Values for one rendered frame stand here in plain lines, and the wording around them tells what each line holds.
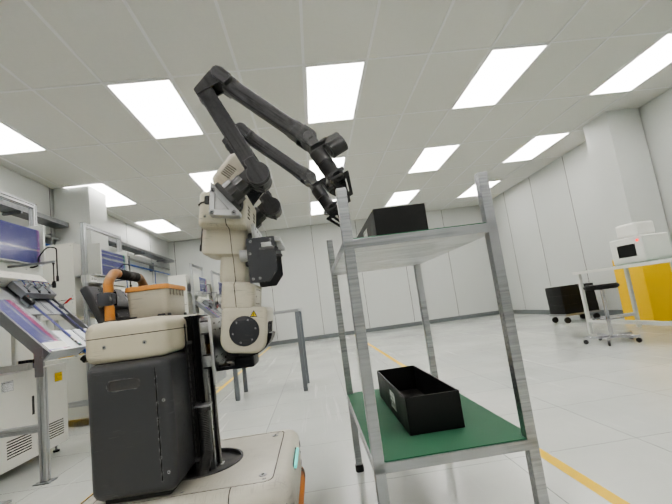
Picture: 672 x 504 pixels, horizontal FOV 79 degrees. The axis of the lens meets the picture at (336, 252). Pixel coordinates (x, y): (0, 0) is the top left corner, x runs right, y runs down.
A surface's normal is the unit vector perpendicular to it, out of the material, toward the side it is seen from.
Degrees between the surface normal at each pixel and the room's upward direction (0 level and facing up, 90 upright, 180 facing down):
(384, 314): 90
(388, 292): 90
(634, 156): 90
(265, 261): 90
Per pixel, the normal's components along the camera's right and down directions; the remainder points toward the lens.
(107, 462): 0.05, -0.14
